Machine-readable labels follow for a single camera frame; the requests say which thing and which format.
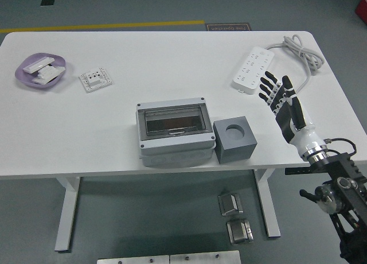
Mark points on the black square floor marker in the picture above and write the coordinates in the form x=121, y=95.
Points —
x=47, y=2

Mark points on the purple shallow dish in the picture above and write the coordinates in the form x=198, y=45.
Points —
x=23, y=74

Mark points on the white power strip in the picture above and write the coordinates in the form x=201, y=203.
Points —
x=252, y=63

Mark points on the grey cube with round recess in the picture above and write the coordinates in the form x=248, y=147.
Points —
x=232, y=153

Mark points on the grey metal plate with screws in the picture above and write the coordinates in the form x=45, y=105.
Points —
x=132, y=260
x=203, y=258

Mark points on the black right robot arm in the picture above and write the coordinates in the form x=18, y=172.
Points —
x=335, y=163

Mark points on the grey electrical enclosure box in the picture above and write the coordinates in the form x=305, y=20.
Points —
x=172, y=157

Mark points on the transparent hinged box lid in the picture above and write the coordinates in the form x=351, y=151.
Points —
x=149, y=116

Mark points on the white plastic switch part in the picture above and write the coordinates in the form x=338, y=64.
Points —
x=54, y=71
x=41, y=79

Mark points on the white table leg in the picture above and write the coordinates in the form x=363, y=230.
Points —
x=271, y=212
x=67, y=218

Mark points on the metal floor socket box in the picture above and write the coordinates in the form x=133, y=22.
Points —
x=238, y=232
x=228, y=203

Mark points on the long white plastic bar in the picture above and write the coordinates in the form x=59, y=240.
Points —
x=37, y=65

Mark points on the white square wall socket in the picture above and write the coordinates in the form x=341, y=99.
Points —
x=96, y=80

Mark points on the white right table leg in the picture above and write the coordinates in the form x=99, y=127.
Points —
x=271, y=212

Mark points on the white left table leg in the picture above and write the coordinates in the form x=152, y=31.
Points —
x=67, y=218

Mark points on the brown floor sign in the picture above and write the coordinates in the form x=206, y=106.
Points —
x=228, y=27

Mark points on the yellow floor tape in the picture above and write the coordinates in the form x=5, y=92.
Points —
x=114, y=25

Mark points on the red object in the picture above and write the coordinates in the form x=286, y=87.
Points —
x=362, y=7

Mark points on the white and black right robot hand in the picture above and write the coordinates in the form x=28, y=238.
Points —
x=289, y=117

